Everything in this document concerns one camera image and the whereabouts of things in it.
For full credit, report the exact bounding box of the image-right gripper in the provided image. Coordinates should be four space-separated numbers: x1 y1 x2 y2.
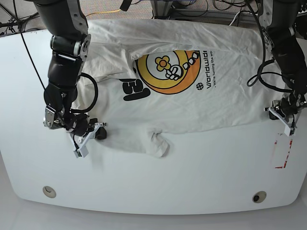
269 95 306 122

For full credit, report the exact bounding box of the yellow cable on floor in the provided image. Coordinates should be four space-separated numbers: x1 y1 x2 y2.
85 8 120 17

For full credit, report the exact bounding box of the right table cable grommet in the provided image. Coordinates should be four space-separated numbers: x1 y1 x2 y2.
252 191 267 204

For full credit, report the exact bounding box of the left table cable grommet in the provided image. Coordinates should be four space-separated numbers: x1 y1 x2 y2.
43 186 57 198

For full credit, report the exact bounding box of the aluminium frame stand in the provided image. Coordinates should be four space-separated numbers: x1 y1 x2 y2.
150 0 174 19

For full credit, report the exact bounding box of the black robot arm image-left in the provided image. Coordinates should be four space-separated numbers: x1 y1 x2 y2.
33 0 107 140

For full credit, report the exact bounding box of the table cable grommet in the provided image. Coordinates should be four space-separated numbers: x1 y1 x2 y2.
43 186 57 198
252 191 267 204

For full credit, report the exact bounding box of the red tape rectangle marking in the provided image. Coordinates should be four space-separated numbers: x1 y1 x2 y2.
271 133 293 169

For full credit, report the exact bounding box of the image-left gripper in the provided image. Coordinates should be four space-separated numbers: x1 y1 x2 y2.
66 115 107 140

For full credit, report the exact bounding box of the image-left white wrist camera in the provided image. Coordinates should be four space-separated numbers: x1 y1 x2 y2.
69 122 107 158

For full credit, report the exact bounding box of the white printed T-shirt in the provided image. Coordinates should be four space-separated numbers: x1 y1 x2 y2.
83 19 282 158

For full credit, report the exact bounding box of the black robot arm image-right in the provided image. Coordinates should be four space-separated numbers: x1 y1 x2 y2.
247 0 307 119

